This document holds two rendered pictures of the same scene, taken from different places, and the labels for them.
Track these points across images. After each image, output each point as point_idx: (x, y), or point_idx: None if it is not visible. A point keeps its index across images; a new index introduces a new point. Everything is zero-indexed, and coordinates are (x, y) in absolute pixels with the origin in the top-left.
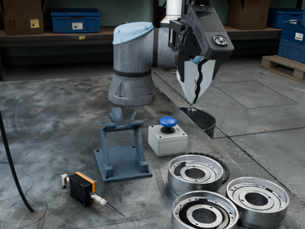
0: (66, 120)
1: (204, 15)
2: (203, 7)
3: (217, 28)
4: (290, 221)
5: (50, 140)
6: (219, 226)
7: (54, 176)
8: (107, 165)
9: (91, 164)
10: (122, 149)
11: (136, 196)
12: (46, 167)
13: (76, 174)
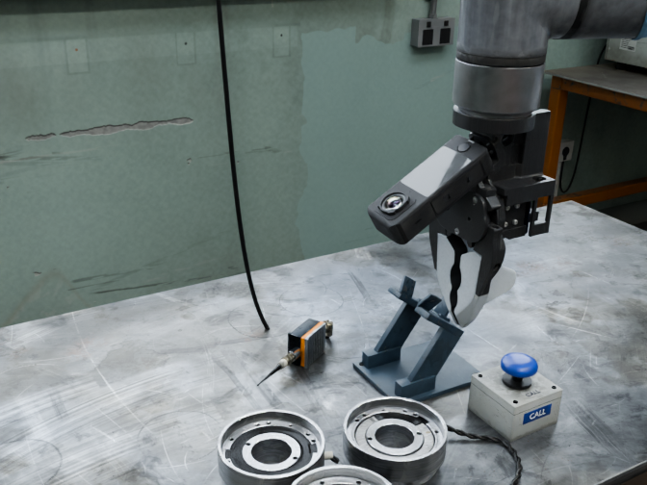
0: (522, 297)
1: (446, 158)
2: (464, 145)
3: (426, 185)
4: None
5: None
6: (247, 468)
7: (349, 325)
8: (375, 348)
9: None
10: (459, 364)
11: (330, 401)
12: (367, 315)
13: (317, 321)
